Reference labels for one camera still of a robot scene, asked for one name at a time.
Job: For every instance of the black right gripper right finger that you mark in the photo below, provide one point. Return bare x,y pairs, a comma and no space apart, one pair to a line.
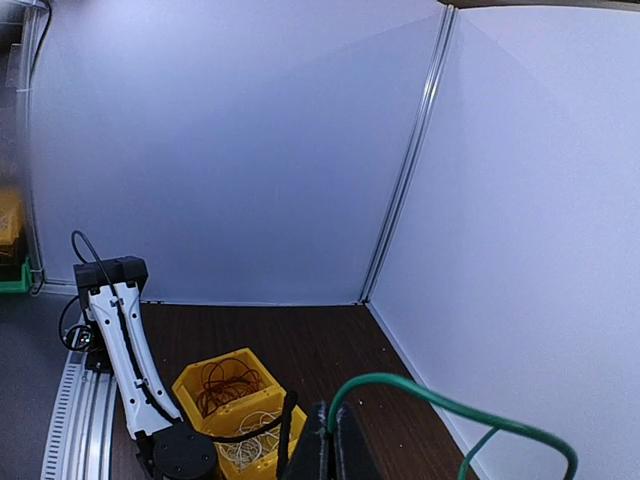
350,457

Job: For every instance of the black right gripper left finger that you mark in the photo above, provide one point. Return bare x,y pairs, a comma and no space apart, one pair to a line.
310,459

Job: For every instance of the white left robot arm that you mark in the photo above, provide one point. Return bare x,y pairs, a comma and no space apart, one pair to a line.
168,447

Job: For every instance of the yellow middle bin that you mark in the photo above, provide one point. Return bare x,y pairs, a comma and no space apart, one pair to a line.
253,458

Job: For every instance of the yellow bin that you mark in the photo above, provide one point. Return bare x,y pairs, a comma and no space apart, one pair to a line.
235,375
253,458

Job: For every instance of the yellow bin near front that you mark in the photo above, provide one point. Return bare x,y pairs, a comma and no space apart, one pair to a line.
235,375

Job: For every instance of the left controller board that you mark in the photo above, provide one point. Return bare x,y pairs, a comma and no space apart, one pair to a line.
78,338

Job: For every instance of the green bin outside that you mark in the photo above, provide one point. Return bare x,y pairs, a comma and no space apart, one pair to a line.
16,278

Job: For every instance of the aluminium front rail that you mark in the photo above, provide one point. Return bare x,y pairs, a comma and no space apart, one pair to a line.
79,439

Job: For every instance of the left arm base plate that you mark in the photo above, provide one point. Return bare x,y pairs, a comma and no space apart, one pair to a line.
98,360

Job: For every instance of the aluminium corner post left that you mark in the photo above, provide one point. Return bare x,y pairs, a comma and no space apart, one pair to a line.
412,151

